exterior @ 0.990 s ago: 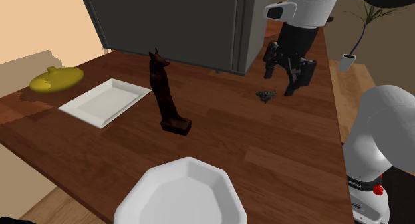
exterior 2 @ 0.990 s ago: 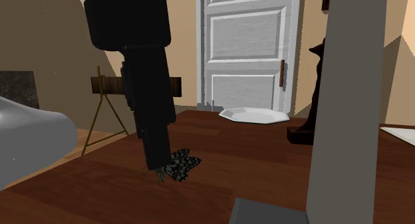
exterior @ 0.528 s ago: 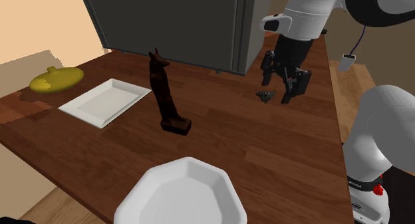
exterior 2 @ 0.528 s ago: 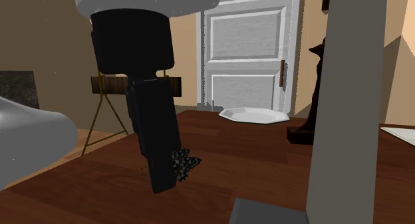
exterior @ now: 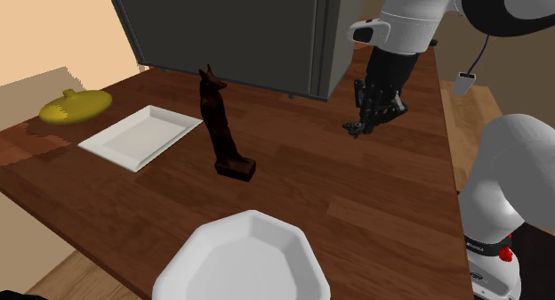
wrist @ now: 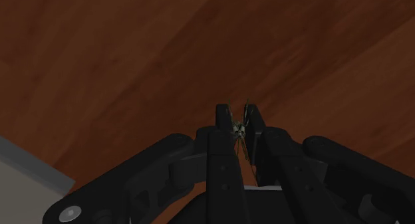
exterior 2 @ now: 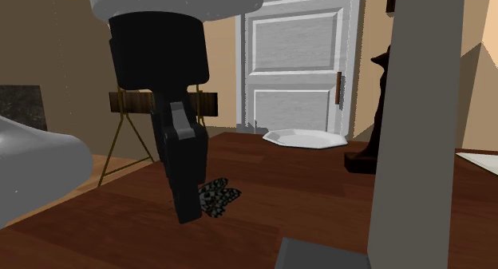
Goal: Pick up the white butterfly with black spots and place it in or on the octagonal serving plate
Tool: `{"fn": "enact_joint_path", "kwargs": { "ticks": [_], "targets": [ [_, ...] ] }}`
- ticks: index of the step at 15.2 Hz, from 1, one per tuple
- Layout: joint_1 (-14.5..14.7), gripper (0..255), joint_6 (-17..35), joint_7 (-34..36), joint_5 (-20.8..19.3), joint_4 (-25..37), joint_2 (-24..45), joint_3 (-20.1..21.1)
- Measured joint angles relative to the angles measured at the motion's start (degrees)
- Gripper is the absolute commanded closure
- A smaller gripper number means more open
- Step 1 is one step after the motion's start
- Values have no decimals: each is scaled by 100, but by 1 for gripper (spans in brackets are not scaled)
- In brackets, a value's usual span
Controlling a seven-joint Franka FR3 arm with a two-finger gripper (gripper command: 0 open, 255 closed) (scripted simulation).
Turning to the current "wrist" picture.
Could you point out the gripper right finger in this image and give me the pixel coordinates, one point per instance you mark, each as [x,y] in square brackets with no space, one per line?
[291,161]

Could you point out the small thin wiry object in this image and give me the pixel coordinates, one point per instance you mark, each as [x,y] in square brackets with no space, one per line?
[239,130]

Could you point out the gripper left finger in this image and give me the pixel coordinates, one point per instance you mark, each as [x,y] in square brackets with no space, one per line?
[223,158]

